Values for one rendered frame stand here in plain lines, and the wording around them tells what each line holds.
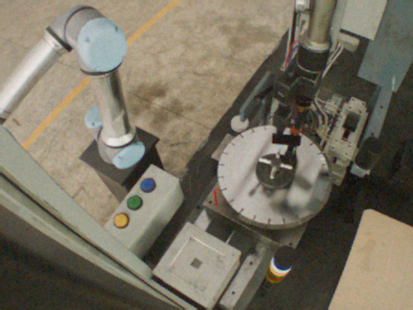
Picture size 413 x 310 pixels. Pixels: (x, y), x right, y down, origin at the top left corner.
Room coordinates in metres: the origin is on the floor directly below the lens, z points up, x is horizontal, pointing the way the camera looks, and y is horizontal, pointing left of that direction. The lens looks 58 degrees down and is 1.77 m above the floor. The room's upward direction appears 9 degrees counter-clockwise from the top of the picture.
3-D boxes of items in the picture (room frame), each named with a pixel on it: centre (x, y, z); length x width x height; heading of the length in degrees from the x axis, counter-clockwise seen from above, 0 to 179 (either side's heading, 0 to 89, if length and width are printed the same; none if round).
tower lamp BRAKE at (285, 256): (0.13, -0.12, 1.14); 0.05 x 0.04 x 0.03; 50
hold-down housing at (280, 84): (0.50, -0.21, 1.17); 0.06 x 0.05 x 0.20; 131
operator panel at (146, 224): (0.41, 0.23, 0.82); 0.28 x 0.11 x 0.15; 140
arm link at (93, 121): (0.74, 0.35, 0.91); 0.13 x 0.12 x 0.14; 32
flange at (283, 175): (0.42, -0.19, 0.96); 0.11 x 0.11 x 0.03
